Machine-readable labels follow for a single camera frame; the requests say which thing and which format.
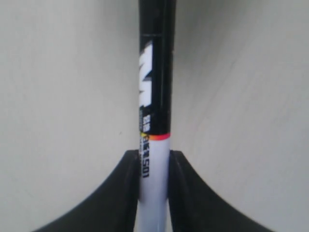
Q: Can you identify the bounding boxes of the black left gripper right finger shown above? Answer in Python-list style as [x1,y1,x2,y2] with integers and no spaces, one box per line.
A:
[168,150,268,232]

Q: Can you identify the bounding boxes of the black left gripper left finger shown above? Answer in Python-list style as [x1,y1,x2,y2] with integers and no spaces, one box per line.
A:
[37,150,139,232]

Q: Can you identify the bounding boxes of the black and white marker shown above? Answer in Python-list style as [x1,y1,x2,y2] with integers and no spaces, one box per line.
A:
[138,0,176,232]

